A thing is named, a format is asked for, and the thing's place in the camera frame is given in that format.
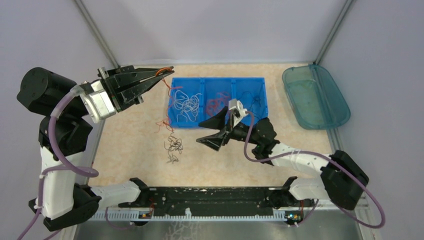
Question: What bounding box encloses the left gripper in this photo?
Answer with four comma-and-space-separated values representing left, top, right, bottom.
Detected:
86, 64, 175, 111

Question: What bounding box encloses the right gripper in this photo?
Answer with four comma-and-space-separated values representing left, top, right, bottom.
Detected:
196, 106, 261, 152

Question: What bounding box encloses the orange thin cable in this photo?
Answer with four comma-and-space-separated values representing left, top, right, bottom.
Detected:
155, 67, 176, 134
205, 92, 233, 118

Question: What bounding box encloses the white thin cable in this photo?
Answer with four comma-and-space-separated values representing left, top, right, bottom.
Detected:
172, 86, 204, 123

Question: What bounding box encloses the orange cable bundle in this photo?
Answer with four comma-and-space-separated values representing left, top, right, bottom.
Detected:
163, 132, 185, 165

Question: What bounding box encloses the black thin cable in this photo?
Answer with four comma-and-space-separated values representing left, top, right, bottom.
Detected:
238, 91, 266, 118

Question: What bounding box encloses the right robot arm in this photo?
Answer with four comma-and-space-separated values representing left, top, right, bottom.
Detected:
196, 107, 369, 211

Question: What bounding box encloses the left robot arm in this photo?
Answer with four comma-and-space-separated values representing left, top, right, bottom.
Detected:
17, 65, 174, 233

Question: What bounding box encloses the blue three-compartment bin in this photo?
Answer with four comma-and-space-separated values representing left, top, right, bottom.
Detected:
167, 77, 269, 129

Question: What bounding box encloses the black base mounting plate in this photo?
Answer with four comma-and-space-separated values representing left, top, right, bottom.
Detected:
118, 186, 316, 218

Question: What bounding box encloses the teal transparent plastic lid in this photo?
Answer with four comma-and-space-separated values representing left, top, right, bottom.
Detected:
282, 64, 351, 130

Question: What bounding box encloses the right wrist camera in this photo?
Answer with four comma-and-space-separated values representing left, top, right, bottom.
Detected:
228, 98, 248, 128

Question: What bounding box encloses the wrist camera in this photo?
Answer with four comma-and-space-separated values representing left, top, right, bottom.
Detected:
79, 80, 117, 124
228, 98, 248, 128

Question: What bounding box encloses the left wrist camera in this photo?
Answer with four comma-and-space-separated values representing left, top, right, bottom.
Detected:
79, 80, 117, 124

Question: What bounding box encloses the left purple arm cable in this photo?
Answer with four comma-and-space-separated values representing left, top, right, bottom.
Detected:
16, 84, 133, 240

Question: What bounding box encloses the aluminium front rail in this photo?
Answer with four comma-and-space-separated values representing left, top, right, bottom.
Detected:
67, 186, 370, 222

